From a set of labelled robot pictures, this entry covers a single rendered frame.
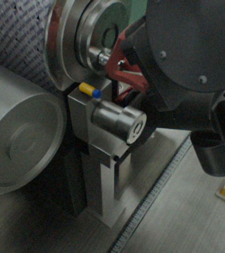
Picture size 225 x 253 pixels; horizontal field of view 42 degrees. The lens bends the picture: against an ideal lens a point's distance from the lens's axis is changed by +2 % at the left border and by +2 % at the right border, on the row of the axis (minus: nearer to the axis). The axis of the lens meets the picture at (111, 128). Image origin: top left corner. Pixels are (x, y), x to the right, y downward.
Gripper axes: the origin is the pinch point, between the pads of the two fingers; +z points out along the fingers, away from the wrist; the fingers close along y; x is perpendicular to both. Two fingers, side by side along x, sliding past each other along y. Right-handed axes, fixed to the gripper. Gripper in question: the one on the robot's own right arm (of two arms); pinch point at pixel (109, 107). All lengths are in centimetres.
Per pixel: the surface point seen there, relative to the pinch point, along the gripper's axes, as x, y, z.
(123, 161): -13.3, -0.6, 3.0
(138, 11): -38, 201, 150
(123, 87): -1.7, 9.2, 4.7
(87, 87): 11.5, -12.2, -13.6
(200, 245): -25.8, -4.9, -11.6
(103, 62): 12.1, -8.2, -12.7
